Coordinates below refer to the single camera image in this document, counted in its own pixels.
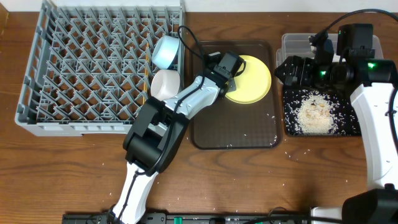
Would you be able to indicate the light blue bowl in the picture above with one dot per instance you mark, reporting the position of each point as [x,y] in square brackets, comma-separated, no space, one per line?
[165,51]

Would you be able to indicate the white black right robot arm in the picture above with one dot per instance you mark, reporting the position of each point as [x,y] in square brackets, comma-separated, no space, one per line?
[371,86]

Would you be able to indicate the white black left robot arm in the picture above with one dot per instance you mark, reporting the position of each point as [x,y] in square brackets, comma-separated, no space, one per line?
[155,137]

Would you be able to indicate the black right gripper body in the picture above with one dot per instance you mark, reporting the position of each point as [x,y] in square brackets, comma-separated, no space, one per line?
[308,75]

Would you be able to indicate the dark brown serving tray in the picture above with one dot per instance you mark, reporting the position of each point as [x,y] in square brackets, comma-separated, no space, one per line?
[229,125]

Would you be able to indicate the black waste tray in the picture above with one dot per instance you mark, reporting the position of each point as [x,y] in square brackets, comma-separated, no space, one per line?
[323,115]

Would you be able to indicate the clear plastic waste bin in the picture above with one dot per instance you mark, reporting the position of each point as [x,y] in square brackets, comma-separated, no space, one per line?
[295,45]

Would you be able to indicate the yellow round plate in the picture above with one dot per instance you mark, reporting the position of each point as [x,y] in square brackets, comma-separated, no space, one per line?
[253,84]

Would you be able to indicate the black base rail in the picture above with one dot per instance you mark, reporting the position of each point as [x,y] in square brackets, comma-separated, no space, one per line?
[161,218]

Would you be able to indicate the grey plastic dish rack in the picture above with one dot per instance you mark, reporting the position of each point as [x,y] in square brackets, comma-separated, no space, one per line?
[90,65]

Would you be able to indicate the white pink bowl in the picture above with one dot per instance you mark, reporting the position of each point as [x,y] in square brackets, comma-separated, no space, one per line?
[165,84]

